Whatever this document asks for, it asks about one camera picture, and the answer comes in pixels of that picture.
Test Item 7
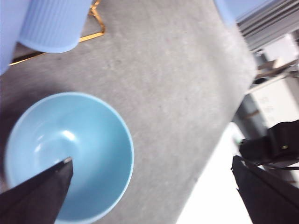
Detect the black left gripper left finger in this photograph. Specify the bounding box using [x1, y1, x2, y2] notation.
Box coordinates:
[0, 157, 74, 224]

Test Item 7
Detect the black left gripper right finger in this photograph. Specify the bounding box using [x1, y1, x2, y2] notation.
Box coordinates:
[230, 155, 299, 224]

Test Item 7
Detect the light blue ribbed bowl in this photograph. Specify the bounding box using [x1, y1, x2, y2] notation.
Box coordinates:
[4, 91, 135, 222]

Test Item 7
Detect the blue ribbed plastic cup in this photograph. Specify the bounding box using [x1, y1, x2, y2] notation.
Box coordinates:
[0, 0, 32, 75]
[18, 0, 94, 54]

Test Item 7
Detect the white box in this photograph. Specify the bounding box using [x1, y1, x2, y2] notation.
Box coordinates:
[245, 76, 299, 131]

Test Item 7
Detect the gold wire cup rack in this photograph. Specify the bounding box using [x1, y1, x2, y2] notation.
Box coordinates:
[9, 0, 105, 66]

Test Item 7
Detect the grey aluminium frame rail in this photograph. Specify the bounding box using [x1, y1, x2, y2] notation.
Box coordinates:
[235, 0, 299, 52]

